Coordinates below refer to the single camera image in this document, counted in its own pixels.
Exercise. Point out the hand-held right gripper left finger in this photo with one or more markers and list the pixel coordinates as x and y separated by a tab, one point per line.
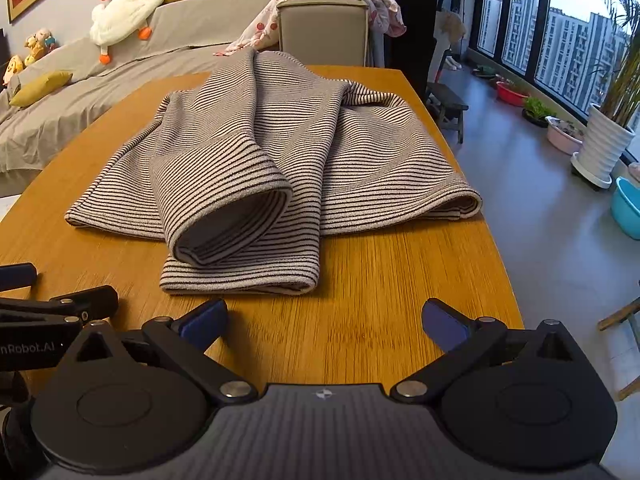
202	322

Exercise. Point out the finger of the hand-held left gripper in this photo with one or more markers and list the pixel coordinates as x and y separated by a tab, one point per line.
17	276
95	300

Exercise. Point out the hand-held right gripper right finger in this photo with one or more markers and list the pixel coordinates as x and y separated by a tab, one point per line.
442	325

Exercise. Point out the striped grey sweater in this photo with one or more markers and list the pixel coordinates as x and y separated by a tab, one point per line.
300	160

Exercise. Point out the grey covered sofa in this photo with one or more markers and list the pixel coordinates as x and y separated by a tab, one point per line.
75	105

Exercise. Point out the wooden chair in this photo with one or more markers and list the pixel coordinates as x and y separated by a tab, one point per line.
625	310

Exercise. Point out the small yellow cushion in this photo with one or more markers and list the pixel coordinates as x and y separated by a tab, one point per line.
40	89

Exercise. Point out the small yellow plush toy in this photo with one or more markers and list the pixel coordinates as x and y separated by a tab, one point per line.
13	67

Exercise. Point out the blue plastic basin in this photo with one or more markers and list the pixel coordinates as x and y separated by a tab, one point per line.
627	210

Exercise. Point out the dark wooden stool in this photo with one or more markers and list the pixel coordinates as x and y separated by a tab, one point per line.
447	102

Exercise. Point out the pink plastic basin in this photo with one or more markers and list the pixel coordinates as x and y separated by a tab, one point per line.
562	137

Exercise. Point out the small cartoon plush dolls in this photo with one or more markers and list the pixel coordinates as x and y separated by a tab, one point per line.
40	42

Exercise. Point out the green plant tray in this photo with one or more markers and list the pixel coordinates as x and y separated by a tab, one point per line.
537	110

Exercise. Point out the red plastic basin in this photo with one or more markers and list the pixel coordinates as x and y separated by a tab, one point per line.
511	95

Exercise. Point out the white ribbed plant pot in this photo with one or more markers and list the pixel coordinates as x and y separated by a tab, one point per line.
605	145

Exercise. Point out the white goose plush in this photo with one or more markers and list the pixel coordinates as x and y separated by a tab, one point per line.
125	0

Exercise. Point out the beige hanging cloth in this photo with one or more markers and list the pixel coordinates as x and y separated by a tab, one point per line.
450	25

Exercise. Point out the black framed window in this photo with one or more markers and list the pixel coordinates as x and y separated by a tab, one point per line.
565	40

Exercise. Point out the tall green palm plant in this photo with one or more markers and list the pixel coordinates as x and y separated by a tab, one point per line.
617	60

